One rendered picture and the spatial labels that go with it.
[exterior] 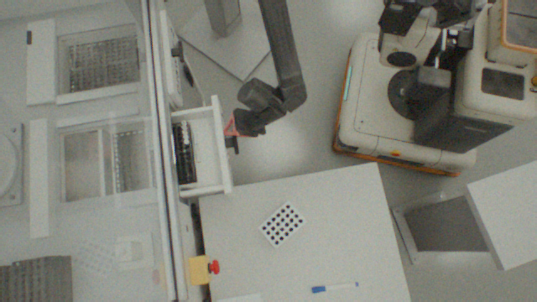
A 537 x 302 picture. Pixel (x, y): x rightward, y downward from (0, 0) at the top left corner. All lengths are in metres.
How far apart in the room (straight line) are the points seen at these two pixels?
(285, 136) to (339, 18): 0.81
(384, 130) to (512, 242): 0.74
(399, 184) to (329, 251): 0.97
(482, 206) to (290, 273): 0.64
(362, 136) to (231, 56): 0.89
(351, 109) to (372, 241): 0.79
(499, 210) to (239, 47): 1.54
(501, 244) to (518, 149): 1.12
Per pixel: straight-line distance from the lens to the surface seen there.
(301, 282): 1.15
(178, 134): 1.12
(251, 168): 1.95
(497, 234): 1.34
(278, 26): 0.81
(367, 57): 1.92
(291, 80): 0.87
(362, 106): 1.80
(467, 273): 2.14
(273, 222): 1.11
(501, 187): 1.37
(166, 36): 1.20
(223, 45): 2.20
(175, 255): 0.94
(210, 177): 1.10
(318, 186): 1.17
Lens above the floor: 1.90
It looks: 75 degrees down
